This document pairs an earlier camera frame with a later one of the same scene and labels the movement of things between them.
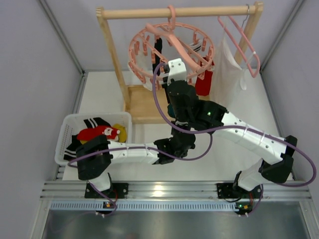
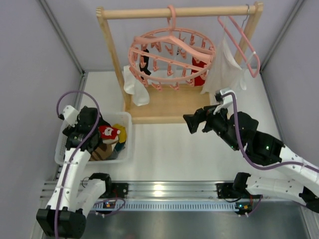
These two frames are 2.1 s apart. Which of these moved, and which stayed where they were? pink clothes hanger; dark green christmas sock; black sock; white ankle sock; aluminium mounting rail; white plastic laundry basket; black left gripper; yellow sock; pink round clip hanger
Moved: black sock; dark green christmas sock; black left gripper; white ankle sock
Stayed: yellow sock; pink round clip hanger; white plastic laundry basket; aluminium mounting rail; pink clothes hanger
